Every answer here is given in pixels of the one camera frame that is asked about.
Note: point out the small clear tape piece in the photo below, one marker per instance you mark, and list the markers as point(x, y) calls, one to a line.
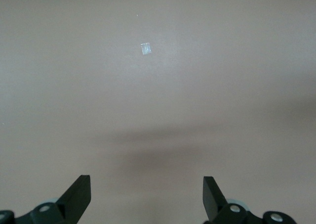
point(146, 48)

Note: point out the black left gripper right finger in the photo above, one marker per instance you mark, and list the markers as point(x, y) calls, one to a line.
point(222, 211)

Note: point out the brown table cover sheet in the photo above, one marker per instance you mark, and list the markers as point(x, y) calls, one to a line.
point(158, 90)

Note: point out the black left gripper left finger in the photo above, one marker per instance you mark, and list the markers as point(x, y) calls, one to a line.
point(69, 206)

